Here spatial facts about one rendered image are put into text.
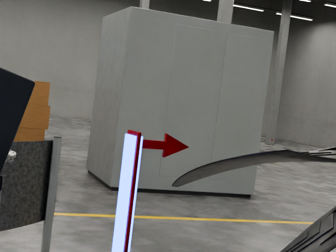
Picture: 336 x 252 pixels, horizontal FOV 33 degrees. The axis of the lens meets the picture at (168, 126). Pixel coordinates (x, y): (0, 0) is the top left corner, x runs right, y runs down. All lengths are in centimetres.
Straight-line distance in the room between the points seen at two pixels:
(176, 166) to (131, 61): 143
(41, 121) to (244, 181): 325
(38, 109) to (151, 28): 262
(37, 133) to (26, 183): 610
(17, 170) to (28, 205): 20
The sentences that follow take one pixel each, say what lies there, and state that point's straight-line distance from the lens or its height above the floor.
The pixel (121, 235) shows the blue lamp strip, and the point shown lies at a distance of 55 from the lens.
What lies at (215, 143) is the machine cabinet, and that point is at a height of 69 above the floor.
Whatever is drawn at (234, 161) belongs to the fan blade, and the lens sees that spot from 57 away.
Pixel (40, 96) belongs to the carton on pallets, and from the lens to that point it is 873.
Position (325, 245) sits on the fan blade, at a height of 105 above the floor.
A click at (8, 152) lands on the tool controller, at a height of 109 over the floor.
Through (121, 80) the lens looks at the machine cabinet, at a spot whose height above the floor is 136.
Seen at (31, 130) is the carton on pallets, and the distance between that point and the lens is 875.
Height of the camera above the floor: 123
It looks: 3 degrees down
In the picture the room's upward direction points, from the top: 7 degrees clockwise
